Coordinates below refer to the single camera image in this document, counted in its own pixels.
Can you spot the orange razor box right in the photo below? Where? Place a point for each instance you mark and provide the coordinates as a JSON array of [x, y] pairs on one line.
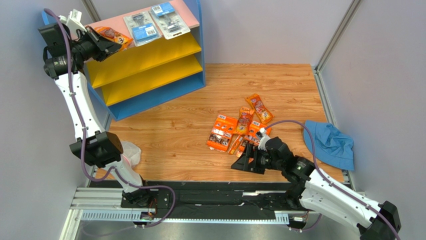
[[250, 137]]

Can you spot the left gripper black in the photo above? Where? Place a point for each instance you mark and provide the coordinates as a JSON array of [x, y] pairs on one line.
[[101, 45]]

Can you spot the blue shelf with coloured boards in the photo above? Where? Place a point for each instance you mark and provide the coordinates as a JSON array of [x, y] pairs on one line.
[[142, 77]]

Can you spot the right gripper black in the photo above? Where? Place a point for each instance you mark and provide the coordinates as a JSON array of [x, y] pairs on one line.
[[251, 159]]

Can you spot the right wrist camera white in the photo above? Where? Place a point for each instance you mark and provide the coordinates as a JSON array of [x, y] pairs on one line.
[[263, 137]]

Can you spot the razor blister pack on shelf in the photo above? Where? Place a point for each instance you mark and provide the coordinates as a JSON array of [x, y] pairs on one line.
[[141, 28]]

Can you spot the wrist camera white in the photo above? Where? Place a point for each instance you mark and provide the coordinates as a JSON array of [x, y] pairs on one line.
[[263, 137], [73, 21]]

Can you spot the blue Gillette razor blister pack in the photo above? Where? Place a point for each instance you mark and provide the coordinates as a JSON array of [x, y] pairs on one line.
[[169, 21]]

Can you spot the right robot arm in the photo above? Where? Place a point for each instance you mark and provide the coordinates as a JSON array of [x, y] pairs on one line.
[[314, 190]]

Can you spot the blue bucket hat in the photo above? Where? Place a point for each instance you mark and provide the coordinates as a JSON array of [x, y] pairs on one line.
[[331, 145]]

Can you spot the orange bic razor bag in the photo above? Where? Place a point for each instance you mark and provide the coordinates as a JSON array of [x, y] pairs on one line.
[[244, 120], [115, 36], [262, 112]]

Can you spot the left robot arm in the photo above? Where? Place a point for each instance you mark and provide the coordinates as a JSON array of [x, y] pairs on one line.
[[64, 61]]

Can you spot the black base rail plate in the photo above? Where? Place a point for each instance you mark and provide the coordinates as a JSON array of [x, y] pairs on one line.
[[210, 200]]

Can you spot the orange razor box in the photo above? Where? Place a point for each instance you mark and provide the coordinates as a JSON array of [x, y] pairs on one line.
[[250, 137], [221, 133]]

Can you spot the orange razor box left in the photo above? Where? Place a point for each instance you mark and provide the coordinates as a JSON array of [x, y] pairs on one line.
[[221, 133]]

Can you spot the white plastic bag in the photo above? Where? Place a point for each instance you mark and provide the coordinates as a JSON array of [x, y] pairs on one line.
[[132, 153]]

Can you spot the small orange razor pack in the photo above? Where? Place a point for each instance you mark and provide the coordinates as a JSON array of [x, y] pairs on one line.
[[236, 143]]

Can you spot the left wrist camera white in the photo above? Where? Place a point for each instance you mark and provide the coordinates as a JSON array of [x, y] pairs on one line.
[[73, 21]]

